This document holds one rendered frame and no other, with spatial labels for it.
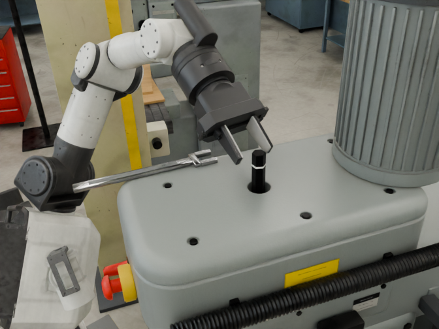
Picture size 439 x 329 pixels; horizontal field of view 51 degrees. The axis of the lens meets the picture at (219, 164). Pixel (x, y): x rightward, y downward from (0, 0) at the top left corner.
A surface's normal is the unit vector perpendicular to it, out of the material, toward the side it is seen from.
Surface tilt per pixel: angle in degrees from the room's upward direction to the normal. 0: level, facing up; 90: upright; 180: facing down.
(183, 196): 0
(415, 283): 90
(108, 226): 90
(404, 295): 90
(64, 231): 59
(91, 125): 87
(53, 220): 28
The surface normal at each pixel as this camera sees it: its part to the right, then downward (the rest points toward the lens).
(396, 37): -0.56, 0.46
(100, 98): 0.54, 0.40
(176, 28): 0.43, -0.57
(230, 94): 0.25, -0.51
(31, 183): -0.40, 0.02
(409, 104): -0.29, 0.52
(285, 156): -0.03, -0.84
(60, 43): 0.33, 0.50
